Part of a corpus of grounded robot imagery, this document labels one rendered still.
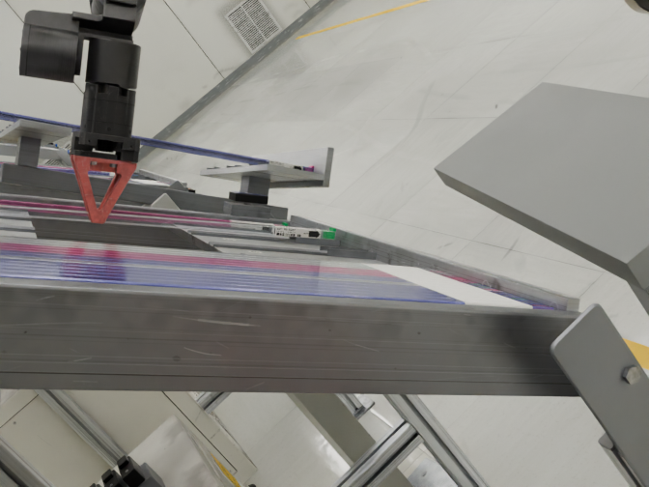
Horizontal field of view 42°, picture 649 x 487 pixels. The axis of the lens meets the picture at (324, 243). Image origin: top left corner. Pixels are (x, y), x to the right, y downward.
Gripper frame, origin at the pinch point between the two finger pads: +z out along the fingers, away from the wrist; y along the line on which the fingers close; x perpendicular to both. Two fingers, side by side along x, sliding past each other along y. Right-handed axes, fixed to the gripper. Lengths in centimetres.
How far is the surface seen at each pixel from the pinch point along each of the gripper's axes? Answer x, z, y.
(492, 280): 30.1, -0.6, 35.9
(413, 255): 30.0, -0.7, 20.8
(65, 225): -1.9, 3.4, -19.3
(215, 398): 42, 49, -94
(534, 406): 97, 35, -45
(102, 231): 3.1, 3.8, -19.4
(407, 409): 55, 29, -22
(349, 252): 26.6, 0.5, 11.8
